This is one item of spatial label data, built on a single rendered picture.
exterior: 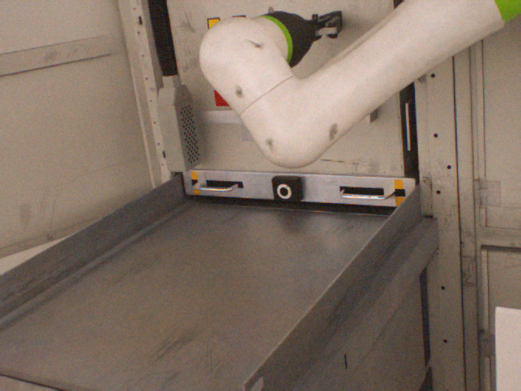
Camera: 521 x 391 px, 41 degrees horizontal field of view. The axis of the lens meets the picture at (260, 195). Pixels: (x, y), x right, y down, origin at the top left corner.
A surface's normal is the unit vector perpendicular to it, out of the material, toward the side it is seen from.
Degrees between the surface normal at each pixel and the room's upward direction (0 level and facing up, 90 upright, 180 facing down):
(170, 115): 90
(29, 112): 90
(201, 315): 0
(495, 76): 90
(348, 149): 90
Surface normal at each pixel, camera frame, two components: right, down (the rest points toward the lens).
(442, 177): -0.47, 0.34
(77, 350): -0.13, -0.94
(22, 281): 0.87, 0.05
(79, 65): 0.58, 0.19
